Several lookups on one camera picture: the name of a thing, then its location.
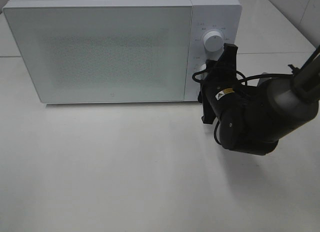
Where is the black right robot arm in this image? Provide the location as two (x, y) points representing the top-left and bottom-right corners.
(192, 43), (320, 156)

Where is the white microwave knob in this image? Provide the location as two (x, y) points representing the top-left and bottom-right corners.
(197, 63), (208, 82)
(203, 29), (224, 52)

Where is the white glass microwave door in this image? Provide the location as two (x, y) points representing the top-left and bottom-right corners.
(4, 6), (192, 104)

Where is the white microwave oven body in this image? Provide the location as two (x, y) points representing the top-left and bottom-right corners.
(2, 0), (242, 104)

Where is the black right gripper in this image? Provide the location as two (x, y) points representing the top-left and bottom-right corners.
(197, 43), (245, 127)

